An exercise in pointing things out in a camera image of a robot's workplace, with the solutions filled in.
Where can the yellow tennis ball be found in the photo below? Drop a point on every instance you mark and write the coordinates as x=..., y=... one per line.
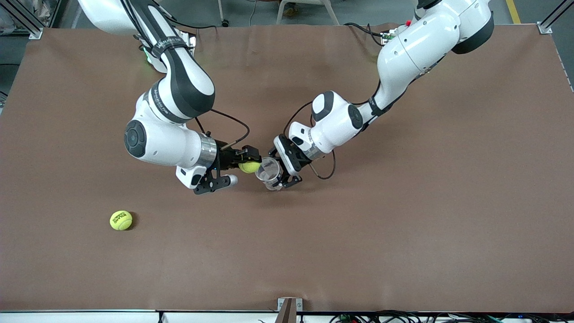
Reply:
x=249, y=168
x=121, y=220

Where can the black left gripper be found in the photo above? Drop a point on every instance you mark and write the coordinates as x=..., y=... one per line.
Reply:
x=293, y=158

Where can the grey pole with caster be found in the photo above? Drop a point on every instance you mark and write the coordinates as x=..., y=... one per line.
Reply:
x=223, y=20

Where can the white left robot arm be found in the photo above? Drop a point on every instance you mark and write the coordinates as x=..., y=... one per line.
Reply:
x=417, y=49

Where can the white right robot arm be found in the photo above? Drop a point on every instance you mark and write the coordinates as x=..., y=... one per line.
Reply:
x=166, y=143

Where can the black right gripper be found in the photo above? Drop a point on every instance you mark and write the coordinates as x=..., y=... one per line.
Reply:
x=226, y=157

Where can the brown table cover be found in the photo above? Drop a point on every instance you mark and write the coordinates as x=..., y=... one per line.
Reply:
x=287, y=251

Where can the aluminium frame profile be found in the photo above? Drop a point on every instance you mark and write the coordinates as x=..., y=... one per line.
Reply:
x=545, y=28
x=31, y=28

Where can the Wilson tennis ball can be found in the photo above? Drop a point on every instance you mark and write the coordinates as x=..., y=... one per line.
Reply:
x=268, y=172

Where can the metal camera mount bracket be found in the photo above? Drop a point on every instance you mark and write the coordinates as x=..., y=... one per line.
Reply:
x=287, y=312

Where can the white stool legs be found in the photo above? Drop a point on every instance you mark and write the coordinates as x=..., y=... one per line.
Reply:
x=329, y=13

